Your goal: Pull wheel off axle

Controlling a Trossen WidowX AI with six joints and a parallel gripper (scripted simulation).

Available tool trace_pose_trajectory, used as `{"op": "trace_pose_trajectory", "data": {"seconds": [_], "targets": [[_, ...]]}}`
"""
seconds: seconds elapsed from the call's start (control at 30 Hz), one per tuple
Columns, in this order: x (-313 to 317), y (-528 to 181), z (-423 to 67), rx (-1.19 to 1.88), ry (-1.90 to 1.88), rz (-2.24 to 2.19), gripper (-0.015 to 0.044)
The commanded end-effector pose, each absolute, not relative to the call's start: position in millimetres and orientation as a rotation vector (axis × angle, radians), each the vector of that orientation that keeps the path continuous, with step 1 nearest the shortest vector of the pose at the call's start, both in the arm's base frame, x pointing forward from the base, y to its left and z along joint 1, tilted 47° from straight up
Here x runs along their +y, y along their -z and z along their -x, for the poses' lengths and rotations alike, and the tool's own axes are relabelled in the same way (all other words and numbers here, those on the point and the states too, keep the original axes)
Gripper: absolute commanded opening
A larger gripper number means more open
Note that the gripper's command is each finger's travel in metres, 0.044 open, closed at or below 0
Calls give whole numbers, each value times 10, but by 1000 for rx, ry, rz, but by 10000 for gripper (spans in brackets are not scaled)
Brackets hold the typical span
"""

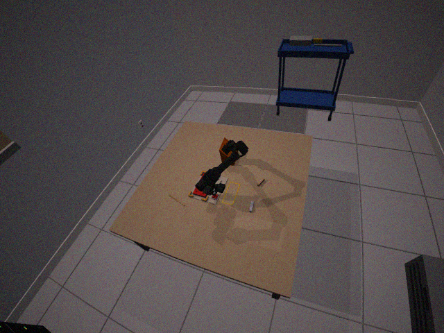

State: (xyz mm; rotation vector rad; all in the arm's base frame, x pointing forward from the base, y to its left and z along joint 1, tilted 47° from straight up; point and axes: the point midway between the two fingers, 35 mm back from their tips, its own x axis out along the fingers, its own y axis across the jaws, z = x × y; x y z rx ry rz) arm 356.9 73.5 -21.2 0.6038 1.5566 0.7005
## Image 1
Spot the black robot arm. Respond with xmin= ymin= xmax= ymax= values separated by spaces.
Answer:
xmin=195 ymin=140 xmax=249 ymax=196

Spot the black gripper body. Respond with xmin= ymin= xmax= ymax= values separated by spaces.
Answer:
xmin=212 ymin=183 xmax=225 ymax=193

